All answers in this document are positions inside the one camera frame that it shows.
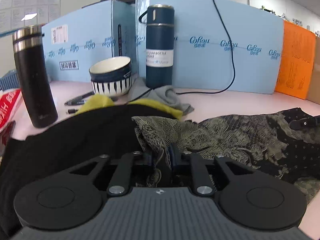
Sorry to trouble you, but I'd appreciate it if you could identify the black lace patterned garment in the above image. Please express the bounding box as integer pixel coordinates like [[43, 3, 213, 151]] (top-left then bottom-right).
[[132, 108, 319, 202]]

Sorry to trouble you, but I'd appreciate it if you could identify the brown cardboard box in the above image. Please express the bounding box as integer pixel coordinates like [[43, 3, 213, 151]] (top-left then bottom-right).
[[306, 37, 320, 105]]

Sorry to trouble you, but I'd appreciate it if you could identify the grey cloth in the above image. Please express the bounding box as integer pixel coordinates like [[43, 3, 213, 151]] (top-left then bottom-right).
[[128, 77, 194, 118]]

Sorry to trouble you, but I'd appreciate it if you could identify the yellow cloth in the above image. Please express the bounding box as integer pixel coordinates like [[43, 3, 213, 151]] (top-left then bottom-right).
[[76, 94, 183, 119]]

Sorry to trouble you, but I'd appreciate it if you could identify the orange cardboard box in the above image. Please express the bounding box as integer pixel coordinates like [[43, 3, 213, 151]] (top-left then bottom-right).
[[275, 21, 316, 100]]

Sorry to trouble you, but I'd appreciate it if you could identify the black garment pile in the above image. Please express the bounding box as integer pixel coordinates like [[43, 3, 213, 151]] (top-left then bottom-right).
[[1, 105, 174, 239]]

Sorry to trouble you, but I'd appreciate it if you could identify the black pen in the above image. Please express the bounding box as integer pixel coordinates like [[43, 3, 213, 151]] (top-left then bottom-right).
[[64, 92, 94, 106]]

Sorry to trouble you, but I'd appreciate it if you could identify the striped ceramic bowl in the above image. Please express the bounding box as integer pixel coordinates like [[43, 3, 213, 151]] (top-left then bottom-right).
[[89, 56, 132, 98]]

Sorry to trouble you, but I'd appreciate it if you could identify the dark teal thermos bottle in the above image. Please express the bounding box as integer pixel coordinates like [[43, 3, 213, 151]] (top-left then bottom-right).
[[138, 4, 175, 89]]

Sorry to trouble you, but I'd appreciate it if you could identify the large light blue box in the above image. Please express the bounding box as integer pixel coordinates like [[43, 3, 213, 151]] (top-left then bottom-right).
[[136, 0, 284, 94]]

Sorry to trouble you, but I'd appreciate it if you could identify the small light blue box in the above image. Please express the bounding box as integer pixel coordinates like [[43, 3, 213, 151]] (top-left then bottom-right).
[[42, 0, 138, 82]]

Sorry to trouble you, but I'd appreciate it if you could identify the red white snack bag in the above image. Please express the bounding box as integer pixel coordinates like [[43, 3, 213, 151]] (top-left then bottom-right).
[[0, 88, 22, 132]]

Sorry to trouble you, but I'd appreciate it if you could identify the black steel thermos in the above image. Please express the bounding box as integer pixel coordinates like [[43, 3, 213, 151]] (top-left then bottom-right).
[[12, 25, 58, 128]]

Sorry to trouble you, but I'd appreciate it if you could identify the black cable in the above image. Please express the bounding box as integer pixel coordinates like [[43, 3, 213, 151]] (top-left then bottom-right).
[[127, 0, 237, 104]]

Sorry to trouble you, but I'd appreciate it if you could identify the wall notice board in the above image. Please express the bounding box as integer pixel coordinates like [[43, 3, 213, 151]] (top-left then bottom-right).
[[1, 0, 61, 37]]

